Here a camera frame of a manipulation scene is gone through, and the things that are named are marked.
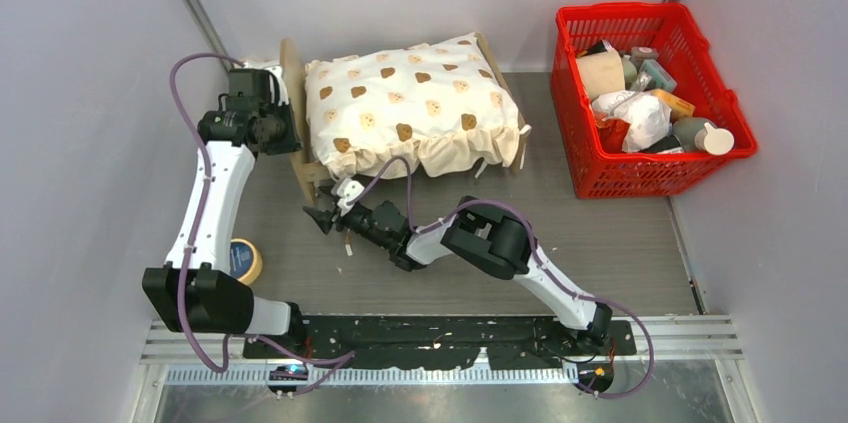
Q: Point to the small bear print pillow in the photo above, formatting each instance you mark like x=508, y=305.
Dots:
x=265, y=65

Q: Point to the red plastic basket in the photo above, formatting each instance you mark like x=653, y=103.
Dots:
x=638, y=31

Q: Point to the grey bottle with beige cap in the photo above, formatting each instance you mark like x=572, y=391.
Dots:
x=698, y=134

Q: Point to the tape roll with blue core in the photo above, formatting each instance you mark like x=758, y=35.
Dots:
x=246, y=262

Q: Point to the teal box in basket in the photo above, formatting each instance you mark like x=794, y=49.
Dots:
x=659, y=77

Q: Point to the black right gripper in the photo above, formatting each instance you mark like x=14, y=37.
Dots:
x=324, y=219

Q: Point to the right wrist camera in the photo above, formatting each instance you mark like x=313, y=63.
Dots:
x=345, y=193

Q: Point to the large bear print cushion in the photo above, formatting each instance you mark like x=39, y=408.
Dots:
x=411, y=108

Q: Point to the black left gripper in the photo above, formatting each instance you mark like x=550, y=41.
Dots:
x=291, y=141

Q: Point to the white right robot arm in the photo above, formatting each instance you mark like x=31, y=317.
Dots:
x=489, y=236

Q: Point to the wooden pet bed frame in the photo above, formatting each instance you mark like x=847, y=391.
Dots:
x=295, y=108

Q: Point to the yellow box in basket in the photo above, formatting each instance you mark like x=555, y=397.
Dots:
x=679, y=107

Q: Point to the white crumpled bag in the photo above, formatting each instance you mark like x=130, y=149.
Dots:
x=629, y=122

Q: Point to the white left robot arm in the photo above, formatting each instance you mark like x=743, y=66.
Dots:
x=194, y=278

